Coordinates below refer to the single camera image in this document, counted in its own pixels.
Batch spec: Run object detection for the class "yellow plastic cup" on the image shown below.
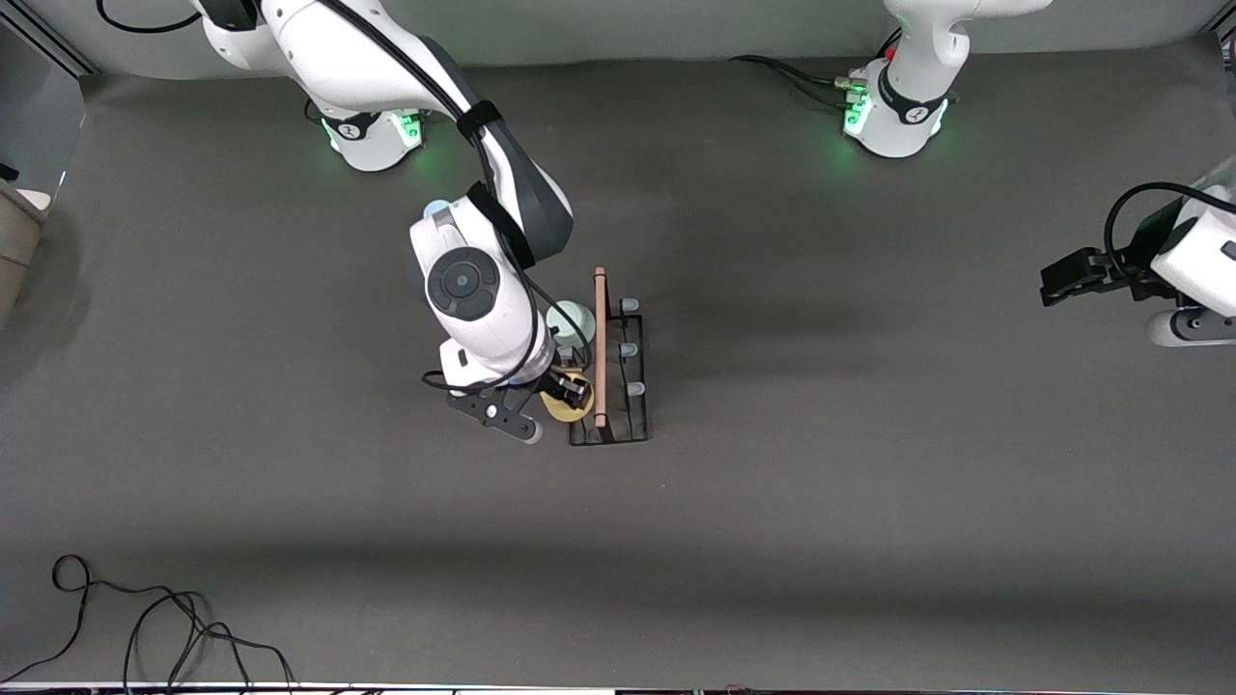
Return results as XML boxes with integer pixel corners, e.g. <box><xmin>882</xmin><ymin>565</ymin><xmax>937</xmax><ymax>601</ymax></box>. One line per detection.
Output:
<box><xmin>539</xmin><ymin>372</ymin><xmax>596</xmax><ymax>424</ymax></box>

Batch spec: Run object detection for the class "black wire cup holder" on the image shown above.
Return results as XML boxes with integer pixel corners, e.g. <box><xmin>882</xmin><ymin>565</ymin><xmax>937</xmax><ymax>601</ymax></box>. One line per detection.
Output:
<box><xmin>568</xmin><ymin>267</ymin><xmax>654</xmax><ymax>448</ymax></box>

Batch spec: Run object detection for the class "pale green plastic cup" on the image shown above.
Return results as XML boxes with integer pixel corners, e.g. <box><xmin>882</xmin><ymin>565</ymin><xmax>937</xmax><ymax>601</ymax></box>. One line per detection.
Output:
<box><xmin>547</xmin><ymin>301</ymin><xmax>596</xmax><ymax>349</ymax></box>

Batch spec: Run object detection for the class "dark grey table cover sheet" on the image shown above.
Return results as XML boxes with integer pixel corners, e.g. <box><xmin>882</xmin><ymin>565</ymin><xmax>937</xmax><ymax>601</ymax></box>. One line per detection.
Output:
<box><xmin>0</xmin><ymin>34</ymin><xmax>1236</xmax><ymax>688</ymax></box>

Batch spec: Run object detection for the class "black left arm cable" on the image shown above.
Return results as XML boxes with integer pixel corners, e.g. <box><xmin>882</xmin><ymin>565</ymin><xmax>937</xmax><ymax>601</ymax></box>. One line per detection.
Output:
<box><xmin>1104</xmin><ymin>181</ymin><xmax>1236</xmax><ymax>283</ymax></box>

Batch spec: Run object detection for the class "black left base cable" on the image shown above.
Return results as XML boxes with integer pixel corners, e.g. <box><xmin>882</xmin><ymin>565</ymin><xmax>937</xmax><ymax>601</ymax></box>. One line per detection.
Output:
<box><xmin>729</xmin><ymin>55</ymin><xmax>860</xmax><ymax>107</ymax></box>

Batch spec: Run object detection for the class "loose thin black cable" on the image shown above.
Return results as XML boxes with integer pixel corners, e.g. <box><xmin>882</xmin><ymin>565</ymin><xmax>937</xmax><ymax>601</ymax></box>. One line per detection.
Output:
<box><xmin>0</xmin><ymin>554</ymin><xmax>295</xmax><ymax>692</ymax></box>

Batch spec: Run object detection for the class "black frame rail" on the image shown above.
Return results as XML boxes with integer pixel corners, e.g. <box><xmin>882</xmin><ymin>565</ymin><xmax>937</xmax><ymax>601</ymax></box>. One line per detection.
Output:
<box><xmin>39</xmin><ymin>21</ymin><xmax>103</xmax><ymax>78</ymax></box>

